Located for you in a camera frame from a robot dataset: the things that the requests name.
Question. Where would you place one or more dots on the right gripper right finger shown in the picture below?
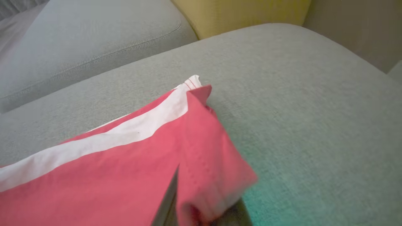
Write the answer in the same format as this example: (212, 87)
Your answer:
(237, 216)

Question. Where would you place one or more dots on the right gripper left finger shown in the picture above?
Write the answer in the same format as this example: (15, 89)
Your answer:
(168, 204)

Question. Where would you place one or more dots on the red shorts with white stripe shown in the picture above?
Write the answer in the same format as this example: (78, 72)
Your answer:
(110, 175)

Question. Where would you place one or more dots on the large grey fabric sofa seat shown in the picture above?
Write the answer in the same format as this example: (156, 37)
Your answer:
(314, 125)

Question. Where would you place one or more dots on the grey stitched sofa cushion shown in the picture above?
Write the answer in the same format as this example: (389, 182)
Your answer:
(88, 40)

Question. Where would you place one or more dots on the mustard yellow cushion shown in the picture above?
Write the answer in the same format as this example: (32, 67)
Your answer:
(238, 15)

